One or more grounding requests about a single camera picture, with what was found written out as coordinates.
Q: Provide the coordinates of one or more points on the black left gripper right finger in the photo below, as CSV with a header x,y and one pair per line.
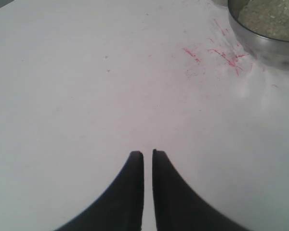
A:
x,y
177,206

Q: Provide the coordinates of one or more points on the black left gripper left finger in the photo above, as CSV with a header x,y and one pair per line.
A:
x,y
120,206

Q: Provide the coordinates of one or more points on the steel bowl of rice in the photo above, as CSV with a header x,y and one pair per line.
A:
x,y
262,28

